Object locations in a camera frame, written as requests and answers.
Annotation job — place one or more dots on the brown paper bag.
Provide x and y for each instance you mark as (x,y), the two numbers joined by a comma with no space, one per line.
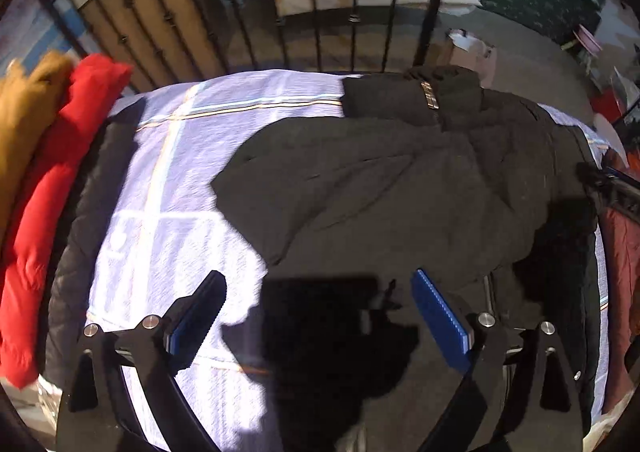
(467,54)

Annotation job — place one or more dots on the lavender plaid bed sheet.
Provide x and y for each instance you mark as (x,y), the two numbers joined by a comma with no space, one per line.
(200,156)

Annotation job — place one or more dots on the tan puffer jacket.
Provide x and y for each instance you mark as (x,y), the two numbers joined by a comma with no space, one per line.
(25,111)

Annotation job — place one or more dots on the red crate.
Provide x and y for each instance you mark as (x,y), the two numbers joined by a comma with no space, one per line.
(607,101)

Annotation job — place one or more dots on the white round disc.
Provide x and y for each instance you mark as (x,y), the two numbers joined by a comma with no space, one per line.
(610,136)

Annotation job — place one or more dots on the maroon jacket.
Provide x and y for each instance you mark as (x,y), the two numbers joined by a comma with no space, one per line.
(622,257)

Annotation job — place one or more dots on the tan wooden panel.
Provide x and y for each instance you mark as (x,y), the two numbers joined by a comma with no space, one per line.
(150,21)

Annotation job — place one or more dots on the pink chair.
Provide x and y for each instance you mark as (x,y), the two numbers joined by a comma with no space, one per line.
(587,39)

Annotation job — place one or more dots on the dark quilted jacket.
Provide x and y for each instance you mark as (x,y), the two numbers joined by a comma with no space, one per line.
(75,257)

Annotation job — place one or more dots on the black jacket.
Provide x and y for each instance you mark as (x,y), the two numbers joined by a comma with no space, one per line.
(400,182)

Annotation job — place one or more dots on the red puffer jacket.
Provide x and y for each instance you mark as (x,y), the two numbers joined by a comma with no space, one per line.
(55,182)

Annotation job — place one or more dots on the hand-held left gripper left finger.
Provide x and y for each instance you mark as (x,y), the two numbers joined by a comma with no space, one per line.
(195,327)

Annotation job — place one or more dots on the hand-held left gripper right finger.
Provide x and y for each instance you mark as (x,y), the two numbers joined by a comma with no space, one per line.
(440,322)

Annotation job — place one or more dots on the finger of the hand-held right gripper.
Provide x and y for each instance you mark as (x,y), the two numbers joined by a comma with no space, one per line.
(615,189)

